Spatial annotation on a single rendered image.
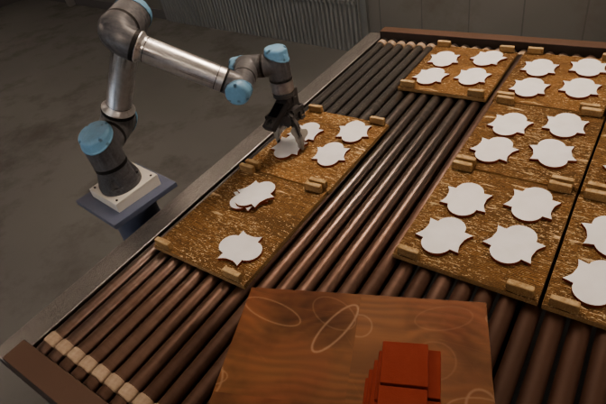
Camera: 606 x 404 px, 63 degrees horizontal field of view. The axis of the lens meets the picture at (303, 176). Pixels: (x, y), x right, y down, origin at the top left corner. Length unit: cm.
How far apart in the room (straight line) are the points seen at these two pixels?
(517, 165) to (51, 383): 135
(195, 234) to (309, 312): 55
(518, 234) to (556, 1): 269
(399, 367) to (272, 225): 76
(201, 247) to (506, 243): 81
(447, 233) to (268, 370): 60
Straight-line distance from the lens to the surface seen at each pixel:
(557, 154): 164
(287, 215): 146
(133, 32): 153
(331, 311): 107
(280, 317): 108
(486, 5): 404
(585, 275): 129
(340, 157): 164
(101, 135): 176
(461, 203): 143
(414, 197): 150
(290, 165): 166
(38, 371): 137
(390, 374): 78
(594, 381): 117
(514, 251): 131
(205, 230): 150
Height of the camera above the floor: 188
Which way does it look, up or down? 36 degrees down
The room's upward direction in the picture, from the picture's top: 12 degrees counter-clockwise
